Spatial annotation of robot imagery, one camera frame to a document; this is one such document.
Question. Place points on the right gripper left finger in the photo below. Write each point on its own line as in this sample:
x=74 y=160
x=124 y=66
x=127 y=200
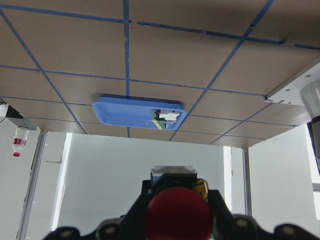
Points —
x=130 y=226

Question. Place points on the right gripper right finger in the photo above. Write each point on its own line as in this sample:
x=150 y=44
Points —
x=223 y=225

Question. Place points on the red emergency stop button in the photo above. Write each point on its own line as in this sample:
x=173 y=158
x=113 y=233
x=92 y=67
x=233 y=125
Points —
x=179 y=208

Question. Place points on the green yellow terminal block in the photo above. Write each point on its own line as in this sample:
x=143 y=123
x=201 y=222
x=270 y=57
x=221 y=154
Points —
x=159 y=122

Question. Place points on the blue plastic tray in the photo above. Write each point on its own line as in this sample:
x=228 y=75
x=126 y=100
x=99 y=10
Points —
x=134 y=113

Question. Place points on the white circuit breaker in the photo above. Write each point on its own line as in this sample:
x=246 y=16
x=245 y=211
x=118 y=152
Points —
x=168 y=115

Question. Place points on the plastic water bottle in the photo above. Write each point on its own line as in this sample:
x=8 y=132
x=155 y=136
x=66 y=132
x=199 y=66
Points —
x=19 y=140

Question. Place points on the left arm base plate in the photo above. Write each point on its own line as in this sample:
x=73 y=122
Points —
x=289 y=92

